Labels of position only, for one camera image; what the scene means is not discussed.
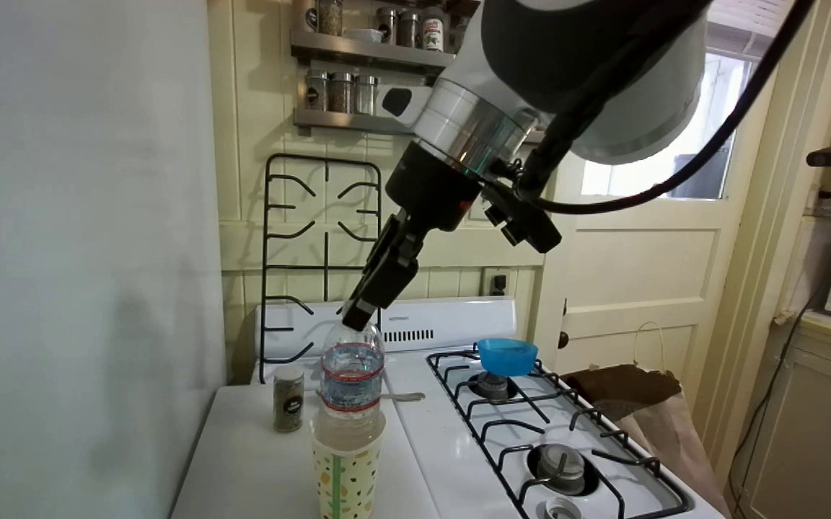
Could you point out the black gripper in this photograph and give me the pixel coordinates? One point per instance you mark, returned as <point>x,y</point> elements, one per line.
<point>432,190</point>

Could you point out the clear plastic water bottle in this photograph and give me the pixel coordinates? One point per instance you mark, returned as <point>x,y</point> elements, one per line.
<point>351,379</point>

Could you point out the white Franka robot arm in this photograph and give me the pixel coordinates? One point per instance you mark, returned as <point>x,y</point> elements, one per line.
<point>607,75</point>

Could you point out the dotted paper coffee cup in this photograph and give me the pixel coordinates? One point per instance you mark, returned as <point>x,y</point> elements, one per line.
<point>347,470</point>

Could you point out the metal cup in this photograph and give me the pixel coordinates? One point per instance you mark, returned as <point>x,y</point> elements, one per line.
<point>325,18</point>

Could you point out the metal spoon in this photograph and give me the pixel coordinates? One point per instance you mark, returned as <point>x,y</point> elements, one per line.
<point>406,395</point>

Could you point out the black burner grate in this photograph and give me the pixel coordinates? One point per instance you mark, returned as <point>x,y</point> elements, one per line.
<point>455,392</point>

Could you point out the loose black stove grate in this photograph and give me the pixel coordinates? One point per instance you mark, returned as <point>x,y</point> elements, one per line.
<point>263,239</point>

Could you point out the blue plastic bowl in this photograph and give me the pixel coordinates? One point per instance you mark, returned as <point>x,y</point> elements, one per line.
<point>506,356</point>

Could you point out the small spice shaker jar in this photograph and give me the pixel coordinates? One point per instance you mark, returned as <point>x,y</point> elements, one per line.
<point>291,408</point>

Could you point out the white gas stove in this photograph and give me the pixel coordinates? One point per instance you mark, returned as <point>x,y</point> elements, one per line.
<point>416,449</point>

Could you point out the metal spice rack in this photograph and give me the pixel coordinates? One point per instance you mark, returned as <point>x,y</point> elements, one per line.
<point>340,119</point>

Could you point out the dark door knob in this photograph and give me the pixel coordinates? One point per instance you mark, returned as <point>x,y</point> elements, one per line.
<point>565,338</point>

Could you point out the glass spice jar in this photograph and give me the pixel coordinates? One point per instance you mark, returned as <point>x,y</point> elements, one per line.
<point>315,89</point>
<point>366,95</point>
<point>340,92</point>
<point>435,30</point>
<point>387,26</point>
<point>409,30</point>

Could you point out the cream door with window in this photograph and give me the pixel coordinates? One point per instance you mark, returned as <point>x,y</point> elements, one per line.
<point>627,278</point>

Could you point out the brown cloth on stove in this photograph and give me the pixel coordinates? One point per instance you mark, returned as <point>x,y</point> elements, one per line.
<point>627,389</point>

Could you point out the white refrigerator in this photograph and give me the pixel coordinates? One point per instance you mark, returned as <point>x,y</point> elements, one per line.
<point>71,239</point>

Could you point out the white window blind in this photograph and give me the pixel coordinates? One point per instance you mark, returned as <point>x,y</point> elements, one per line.
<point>748,24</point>

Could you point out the cream kitchen cabinet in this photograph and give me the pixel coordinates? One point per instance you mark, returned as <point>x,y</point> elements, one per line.
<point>820,432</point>

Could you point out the wall power outlet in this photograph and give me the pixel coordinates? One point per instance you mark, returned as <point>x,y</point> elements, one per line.
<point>498,282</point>

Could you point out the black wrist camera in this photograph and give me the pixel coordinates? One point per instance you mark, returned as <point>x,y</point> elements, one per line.
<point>533,225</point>

